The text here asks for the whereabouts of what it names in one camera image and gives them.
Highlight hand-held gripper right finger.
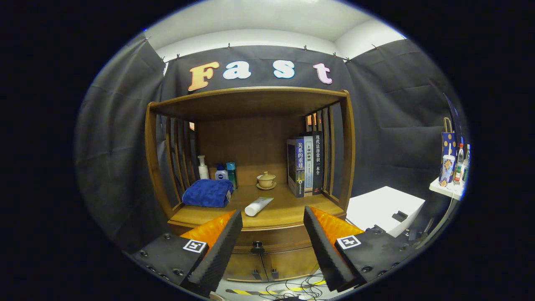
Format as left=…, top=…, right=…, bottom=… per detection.
left=303, top=206, right=418, bottom=292

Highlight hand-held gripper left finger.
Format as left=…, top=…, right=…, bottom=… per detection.
left=130, top=210, right=243, bottom=297

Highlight wooden drawer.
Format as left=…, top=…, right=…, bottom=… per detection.
left=232, top=226, right=319, bottom=255

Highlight white and green tube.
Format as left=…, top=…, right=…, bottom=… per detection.
left=244, top=196, right=274, bottom=217

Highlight wooden countertop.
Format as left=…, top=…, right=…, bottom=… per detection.
left=168, top=183, right=346, bottom=231

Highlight wooden cabinet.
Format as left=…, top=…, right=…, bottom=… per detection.
left=145, top=87, right=356, bottom=283

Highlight yellow black floor tape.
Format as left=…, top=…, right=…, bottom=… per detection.
left=226, top=279, right=329, bottom=296

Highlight blue folded towel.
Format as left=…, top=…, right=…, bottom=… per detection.
left=182, top=179, right=234, bottom=208

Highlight white box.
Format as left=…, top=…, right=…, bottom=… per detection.
left=347, top=186, right=426, bottom=238

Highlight teal bottle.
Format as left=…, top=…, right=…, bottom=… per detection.
left=226, top=162, right=238, bottom=190

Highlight beige lidded teacup with saucer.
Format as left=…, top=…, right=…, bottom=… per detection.
left=256, top=171, right=278, bottom=191

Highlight black spine book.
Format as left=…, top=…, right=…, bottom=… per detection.
left=311, top=131, right=324, bottom=195

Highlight pale spine book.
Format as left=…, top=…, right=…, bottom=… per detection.
left=303, top=136, right=314, bottom=196

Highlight black backdrop cloth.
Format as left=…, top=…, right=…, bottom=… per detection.
left=75, top=36, right=466, bottom=251

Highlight patterned paper cup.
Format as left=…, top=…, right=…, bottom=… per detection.
left=439, top=155, right=456, bottom=188

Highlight red label water bottle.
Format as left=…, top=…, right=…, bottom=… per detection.
left=455, top=143, right=464, bottom=184

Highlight blue dotted gift bag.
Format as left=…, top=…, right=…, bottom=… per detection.
left=441, top=117, right=460, bottom=182

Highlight black floor cables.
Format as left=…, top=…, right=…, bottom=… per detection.
left=257, top=272, right=335, bottom=301

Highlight white wall shelf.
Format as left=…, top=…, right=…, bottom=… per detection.
left=429, top=176, right=465, bottom=200

